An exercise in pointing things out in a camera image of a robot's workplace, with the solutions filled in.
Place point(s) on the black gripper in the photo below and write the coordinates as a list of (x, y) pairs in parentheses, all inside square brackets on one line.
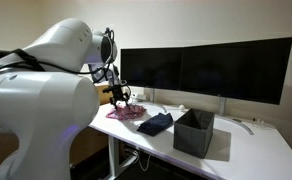
[(117, 93)]

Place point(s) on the pink floral cloth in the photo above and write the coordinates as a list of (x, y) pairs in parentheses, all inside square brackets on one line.
[(126, 112)]

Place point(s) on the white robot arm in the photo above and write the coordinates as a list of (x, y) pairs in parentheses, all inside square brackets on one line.
[(48, 96)]

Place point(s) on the dark navy folded cloth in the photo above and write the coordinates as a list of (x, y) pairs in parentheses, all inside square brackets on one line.
[(156, 124)]

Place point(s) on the brown cardboard box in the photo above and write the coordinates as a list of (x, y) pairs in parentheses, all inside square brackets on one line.
[(88, 140)]

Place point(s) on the dark grey fabric box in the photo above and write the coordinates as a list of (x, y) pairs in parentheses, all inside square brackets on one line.
[(193, 132)]

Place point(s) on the white power strip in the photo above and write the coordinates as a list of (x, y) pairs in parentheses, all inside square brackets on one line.
[(139, 97)]

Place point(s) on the left black monitor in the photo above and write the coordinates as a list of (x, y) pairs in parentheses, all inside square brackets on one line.
[(152, 67)]

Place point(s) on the black monitor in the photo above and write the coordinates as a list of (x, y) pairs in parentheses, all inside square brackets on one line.
[(152, 67), (249, 70)]

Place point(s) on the curved silver monitor stand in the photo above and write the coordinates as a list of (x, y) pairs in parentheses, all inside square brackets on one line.
[(222, 114)]

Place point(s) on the right black monitor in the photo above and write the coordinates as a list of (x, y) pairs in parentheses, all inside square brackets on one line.
[(249, 70)]

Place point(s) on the white desk leg frame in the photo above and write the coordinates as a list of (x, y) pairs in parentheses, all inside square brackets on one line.
[(117, 167)]

